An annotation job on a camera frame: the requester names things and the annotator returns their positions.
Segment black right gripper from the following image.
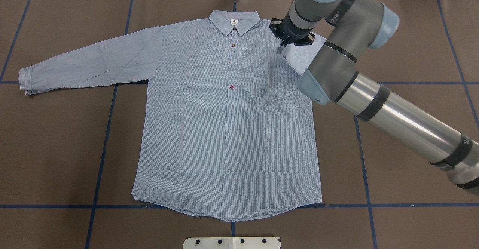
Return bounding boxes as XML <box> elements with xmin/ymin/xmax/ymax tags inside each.
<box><xmin>269</xmin><ymin>18</ymin><xmax>315</xmax><ymax>54</ymax></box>

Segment light blue striped shirt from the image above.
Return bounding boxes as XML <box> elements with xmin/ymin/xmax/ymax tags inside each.
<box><xmin>18</xmin><ymin>10</ymin><xmax>322</xmax><ymax>222</ymax></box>

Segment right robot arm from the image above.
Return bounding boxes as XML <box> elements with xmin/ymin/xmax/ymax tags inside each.
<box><xmin>269</xmin><ymin>0</ymin><xmax>479</xmax><ymax>196</ymax></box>

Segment brown paper table mat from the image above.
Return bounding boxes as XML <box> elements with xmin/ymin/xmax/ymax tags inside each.
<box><xmin>0</xmin><ymin>0</ymin><xmax>478</xmax><ymax>249</ymax></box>

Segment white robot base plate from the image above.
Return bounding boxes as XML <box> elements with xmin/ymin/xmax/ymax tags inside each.
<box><xmin>183</xmin><ymin>237</ymin><xmax>282</xmax><ymax>249</ymax></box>

